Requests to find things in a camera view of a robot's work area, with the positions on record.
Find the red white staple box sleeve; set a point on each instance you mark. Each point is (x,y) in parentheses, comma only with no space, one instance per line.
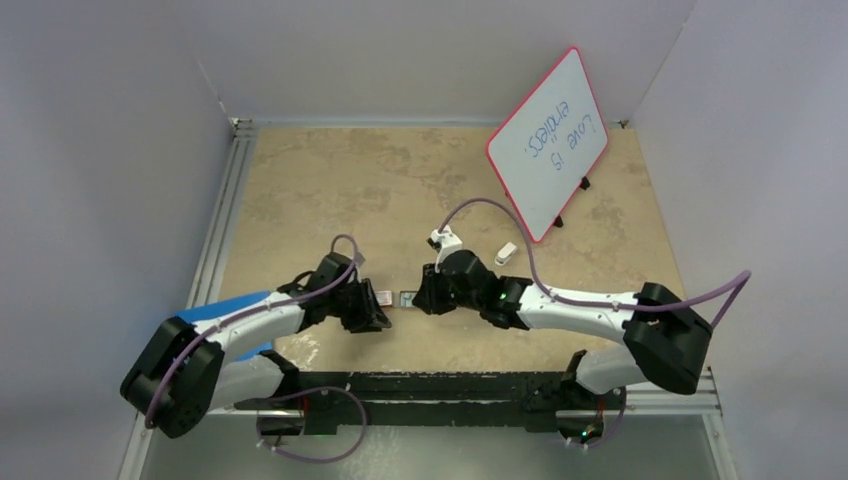
(385,298)

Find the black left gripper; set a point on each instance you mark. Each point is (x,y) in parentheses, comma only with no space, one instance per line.
(368,316)

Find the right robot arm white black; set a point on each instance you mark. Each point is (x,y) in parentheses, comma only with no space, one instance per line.
(654,339)

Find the white stapler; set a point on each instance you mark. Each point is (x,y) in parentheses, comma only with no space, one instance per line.
(505,253)

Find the black whiteboard easel stand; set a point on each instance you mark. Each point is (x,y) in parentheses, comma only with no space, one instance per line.
(558,221)

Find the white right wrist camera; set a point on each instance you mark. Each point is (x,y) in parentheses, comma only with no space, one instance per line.
(444,242)

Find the red framed whiteboard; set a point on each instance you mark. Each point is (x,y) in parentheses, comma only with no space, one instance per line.
(554,137)

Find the blue plastic board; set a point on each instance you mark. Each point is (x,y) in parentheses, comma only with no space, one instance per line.
(220,308)

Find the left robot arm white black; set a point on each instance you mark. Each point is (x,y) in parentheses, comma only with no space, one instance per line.
(219,354)

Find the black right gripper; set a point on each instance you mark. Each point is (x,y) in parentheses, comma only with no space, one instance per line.
(428,297)

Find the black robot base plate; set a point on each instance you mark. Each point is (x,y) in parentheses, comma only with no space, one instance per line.
(536,401)

